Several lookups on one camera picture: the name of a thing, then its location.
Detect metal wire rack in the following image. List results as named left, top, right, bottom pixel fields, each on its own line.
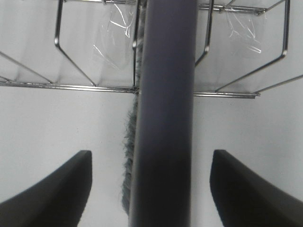
left=0, top=0, right=302, bottom=99

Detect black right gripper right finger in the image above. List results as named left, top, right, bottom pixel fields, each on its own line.
left=209, top=149, right=303, bottom=227

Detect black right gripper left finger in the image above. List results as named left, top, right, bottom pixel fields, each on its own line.
left=0, top=150, right=92, bottom=227

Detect purple brush black bristles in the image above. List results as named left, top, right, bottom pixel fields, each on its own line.
left=128, top=0, right=197, bottom=227

